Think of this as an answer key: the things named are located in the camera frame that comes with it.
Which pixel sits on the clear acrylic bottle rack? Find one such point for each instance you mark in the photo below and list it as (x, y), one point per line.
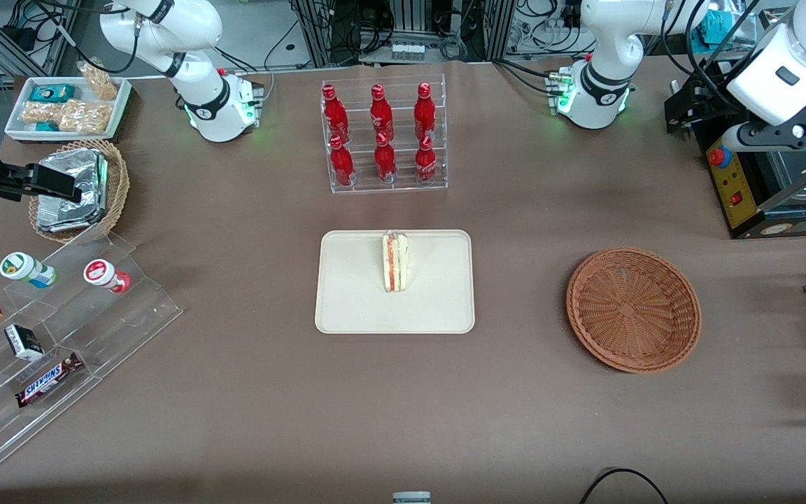
(403, 183)

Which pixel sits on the green lid yogurt cup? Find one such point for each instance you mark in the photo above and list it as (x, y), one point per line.
(22, 267)

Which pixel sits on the cream rectangular tray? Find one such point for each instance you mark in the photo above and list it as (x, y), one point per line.
(347, 294)

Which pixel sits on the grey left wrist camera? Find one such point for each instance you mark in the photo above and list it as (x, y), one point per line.
(737, 138)

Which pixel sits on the light tan wicker basket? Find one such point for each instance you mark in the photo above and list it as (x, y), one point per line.
(117, 185)

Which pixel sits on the large teal snack box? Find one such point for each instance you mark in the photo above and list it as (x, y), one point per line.
(52, 93)

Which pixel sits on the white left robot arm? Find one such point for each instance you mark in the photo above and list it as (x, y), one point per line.
(602, 84)

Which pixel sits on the small black white carton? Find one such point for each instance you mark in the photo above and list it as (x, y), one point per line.
(24, 343)

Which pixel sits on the white power strip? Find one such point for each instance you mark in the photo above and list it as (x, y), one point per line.
(408, 52)

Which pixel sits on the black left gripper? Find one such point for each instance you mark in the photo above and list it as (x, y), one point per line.
(685, 104)

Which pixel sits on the aluminium foil container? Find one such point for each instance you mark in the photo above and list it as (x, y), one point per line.
(78, 171)

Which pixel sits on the clear acrylic stepped shelf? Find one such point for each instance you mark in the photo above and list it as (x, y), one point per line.
(130, 311)

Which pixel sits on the black machine with red button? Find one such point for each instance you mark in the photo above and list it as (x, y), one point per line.
(739, 189)

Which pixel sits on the small teal snack box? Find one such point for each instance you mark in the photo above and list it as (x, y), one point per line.
(47, 126)

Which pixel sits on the white rectangular snack tray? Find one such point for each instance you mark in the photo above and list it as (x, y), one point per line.
(15, 126)

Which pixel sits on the grey device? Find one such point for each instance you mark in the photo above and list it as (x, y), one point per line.
(411, 498)

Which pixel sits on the red cola bottle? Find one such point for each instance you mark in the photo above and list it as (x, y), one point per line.
(425, 112)
(341, 165)
(385, 162)
(379, 113)
(425, 162)
(334, 113)

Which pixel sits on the clear popcorn snack bag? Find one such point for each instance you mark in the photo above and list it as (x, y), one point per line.
(99, 80)
(40, 112)
(85, 117)

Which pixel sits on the triangular sandwich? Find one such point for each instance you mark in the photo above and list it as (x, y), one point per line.
(394, 262)

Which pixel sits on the teal plastic bag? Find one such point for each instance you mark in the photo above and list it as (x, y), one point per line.
(711, 26)

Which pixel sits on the Snickers chocolate bar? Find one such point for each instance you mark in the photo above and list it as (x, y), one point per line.
(47, 380)

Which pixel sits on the brown round wicker basket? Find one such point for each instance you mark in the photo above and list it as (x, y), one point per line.
(632, 311)

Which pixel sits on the red lid yogurt cup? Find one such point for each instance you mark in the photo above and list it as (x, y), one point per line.
(102, 273)

